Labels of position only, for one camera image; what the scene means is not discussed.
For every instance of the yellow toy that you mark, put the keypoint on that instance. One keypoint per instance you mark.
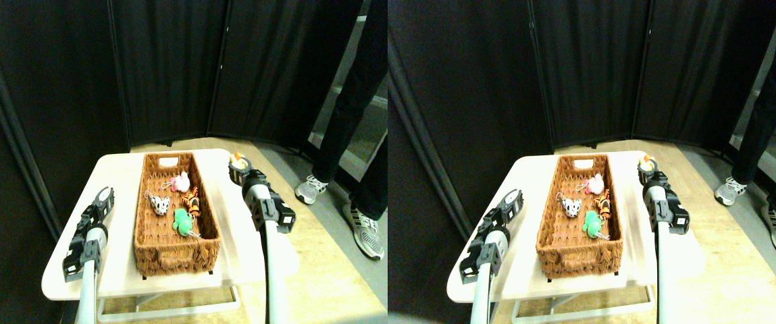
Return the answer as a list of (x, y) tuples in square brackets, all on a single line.
[(647, 163), (239, 162)]

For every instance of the orange tiger toy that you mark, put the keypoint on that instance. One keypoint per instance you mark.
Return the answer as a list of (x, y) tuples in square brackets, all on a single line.
[(604, 204), (192, 202)]

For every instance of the pink toy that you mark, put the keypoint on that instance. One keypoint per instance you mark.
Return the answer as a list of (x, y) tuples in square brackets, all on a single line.
[(595, 184), (182, 182)]

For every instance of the white black-spotted toy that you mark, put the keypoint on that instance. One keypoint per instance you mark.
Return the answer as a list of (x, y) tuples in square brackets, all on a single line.
[(571, 208), (161, 206)]

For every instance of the green toy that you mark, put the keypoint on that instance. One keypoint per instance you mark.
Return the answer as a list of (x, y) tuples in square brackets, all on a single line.
[(182, 221), (591, 223)]

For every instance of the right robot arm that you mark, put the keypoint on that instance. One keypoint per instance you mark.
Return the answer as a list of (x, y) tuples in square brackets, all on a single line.
[(274, 283), (664, 283)]

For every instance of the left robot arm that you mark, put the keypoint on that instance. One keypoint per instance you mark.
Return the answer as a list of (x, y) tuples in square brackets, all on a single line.
[(88, 297), (481, 297)]

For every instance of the low white table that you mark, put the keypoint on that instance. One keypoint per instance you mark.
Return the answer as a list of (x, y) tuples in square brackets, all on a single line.
[(529, 172), (124, 169)]

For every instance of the brown wicker basket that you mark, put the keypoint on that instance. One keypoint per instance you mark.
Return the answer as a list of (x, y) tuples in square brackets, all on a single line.
[(587, 255), (182, 253)]

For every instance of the grey curtain stand pole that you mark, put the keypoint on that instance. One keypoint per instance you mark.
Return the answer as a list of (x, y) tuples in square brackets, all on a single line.
[(15, 120), (428, 145)]

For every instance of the person's legs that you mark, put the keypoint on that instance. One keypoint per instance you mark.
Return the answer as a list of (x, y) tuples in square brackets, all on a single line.
[(347, 101), (769, 101)]

